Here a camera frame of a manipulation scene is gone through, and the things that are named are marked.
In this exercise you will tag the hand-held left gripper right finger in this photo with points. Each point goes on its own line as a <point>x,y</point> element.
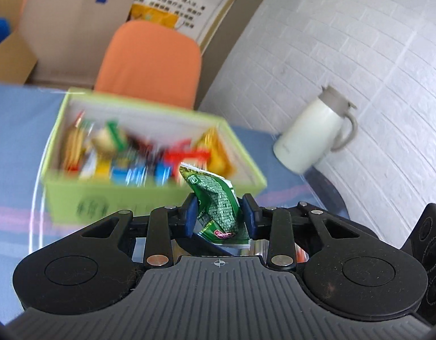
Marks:
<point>249,217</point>

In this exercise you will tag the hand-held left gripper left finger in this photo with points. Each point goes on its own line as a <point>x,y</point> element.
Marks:
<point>190,219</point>

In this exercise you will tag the green patterned snack packet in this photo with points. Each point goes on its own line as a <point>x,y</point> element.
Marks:
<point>216,202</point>

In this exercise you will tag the blue snack packet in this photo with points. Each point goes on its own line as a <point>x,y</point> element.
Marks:
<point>133,174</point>

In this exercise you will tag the light green cardboard box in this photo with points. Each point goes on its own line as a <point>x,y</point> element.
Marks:
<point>65,198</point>

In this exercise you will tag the orange peanut snack packet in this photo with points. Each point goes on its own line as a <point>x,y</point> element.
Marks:
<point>74,141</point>

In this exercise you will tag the white thermal jug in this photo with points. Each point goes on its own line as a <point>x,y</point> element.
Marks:
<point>310,134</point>

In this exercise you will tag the orange chair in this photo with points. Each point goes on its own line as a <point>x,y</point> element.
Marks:
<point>150,60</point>

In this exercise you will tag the brown cardboard box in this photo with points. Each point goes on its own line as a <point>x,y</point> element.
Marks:
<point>62,24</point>

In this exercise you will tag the wall poster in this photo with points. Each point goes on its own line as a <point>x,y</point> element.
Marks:
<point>210,0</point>

